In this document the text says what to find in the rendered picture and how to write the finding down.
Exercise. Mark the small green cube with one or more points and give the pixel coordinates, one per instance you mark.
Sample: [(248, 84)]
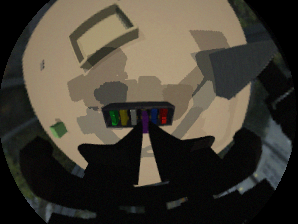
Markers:
[(58, 129)]

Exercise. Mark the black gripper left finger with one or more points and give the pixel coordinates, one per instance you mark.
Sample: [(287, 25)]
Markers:
[(125, 153)]

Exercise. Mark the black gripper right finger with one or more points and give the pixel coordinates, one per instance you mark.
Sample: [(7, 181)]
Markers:
[(167, 149)]

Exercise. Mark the beige shallow rectangular tray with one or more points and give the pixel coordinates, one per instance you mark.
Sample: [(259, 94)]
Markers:
[(100, 34)]

